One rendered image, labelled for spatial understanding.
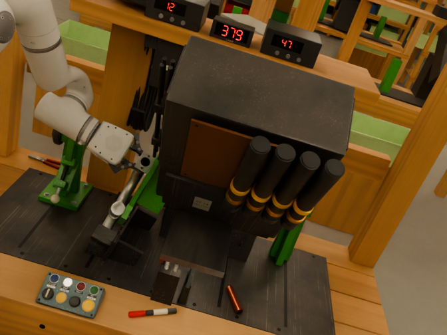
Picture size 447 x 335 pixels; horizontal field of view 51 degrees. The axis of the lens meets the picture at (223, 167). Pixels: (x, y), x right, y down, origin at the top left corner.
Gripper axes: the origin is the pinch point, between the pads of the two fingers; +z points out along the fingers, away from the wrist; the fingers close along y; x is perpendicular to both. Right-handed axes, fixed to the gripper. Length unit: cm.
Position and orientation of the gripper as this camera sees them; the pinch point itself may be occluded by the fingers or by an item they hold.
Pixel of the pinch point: (142, 162)
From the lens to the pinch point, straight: 136.2
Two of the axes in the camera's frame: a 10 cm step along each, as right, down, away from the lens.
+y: 4.4, -8.4, 3.0
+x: -2.9, 1.9, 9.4
